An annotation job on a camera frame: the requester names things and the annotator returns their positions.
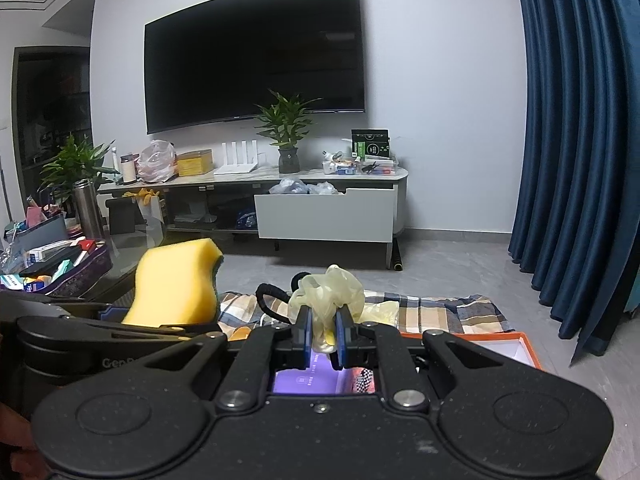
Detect plaid blanket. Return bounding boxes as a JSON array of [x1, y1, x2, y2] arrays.
[[217, 290, 516, 343]]

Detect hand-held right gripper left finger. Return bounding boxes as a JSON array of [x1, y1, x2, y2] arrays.
[[127, 305, 315, 408]]

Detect person's left hand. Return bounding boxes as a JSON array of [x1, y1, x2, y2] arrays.
[[0, 402, 51, 480]]

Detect clear tray of small things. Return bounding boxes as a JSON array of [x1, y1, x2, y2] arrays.
[[321, 149, 398, 177]]

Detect white cabinet drawer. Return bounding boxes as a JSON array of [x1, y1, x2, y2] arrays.
[[254, 187, 396, 243]]

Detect clear plastic bag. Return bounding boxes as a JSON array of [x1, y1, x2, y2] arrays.
[[136, 139, 179, 183]]

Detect white router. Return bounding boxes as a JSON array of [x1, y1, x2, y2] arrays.
[[214, 140, 261, 176]]

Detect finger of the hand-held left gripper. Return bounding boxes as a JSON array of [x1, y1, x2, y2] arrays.
[[15, 315, 223, 386], [30, 304, 133, 325]]

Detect yellow sponge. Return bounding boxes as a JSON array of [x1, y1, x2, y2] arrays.
[[121, 238, 224, 328]]

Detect grey television cabinet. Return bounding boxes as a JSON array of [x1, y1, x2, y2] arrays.
[[97, 164, 410, 271]]

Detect potted plant in dark vase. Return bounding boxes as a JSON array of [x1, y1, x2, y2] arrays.
[[254, 89, 323, 174]]

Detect black wall television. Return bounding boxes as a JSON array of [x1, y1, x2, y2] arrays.
[[144, 0, 367, 135]]

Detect purple cardboard box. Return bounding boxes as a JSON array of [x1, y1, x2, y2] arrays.
[[270, 350, 383, 397]]

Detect blue curtain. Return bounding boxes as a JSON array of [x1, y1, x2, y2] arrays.
[[509, 0, 640, 356]]

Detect black cord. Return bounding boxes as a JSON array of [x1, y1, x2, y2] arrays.
[[255, 272, 321, 322]]

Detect purple woven basket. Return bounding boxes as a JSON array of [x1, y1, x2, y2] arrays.
[[0, 240, 113, 297]]

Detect orange rimmed white box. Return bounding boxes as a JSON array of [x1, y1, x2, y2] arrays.
[[399, 331, 547, 375]]

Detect crumpled plastic bags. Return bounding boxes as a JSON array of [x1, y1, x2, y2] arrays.
[[269, 177, 341, 196]]

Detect dark glass cabinet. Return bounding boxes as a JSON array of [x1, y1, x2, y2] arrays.
[[12, 46, 93, 211]]

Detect leafy green table plant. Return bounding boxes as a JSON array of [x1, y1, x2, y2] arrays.
[[39, 132, 121, 206]]

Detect green black box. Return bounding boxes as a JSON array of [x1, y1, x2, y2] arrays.
[[350, 128, 391, 161]]

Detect grey storage box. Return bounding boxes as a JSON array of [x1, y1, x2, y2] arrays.
[[4, 211, 68, 251]]

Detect black white checkered cloth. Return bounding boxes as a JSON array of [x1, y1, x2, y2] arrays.
[[352, 367, 377, 395]]

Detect steel thermos flask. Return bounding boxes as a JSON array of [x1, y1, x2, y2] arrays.
[[73, 178, 105, 240]]

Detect yellow cardboard box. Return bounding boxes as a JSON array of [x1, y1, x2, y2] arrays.
[[176, 149, 215, 177]]

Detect yellow rubber gloves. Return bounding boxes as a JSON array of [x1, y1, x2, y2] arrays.
[[125, 187, 161, 206]]

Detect pale yellow plastic glove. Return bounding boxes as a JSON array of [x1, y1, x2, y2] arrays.
[[287, 264, 366, 356]]

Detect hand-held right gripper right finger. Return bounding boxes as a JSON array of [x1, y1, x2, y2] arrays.
[[334, 306, 506, 408]]

